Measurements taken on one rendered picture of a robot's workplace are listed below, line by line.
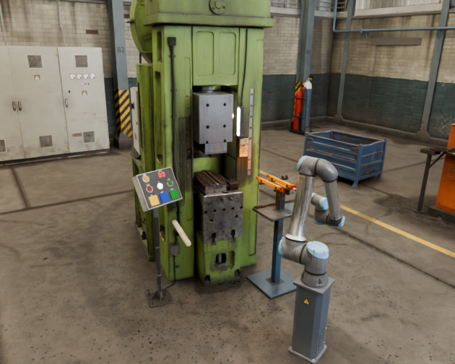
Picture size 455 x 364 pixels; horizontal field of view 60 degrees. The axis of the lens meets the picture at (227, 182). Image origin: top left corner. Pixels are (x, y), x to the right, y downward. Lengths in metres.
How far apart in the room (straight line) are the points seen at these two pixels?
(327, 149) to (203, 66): 4.02
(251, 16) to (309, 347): 2.60
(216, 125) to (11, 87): 5.35
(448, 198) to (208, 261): 3.54
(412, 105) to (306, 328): 8.58
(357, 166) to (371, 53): 5.53
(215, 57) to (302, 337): 2.28
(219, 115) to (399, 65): 8.30
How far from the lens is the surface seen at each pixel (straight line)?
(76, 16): 8.94
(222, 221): 3.55
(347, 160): 6.76
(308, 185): 2.74
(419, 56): 10.90
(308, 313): 2.94
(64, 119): 8.30
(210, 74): 3.42
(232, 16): 3.44
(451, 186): 5.95
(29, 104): 8.16
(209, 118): 3.30
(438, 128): 10.63
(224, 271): 3.82
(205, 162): 3.90
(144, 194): 3.07
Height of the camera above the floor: 2.13
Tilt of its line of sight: 19 degrees down
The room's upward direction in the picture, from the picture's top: 1 degrees clockwise
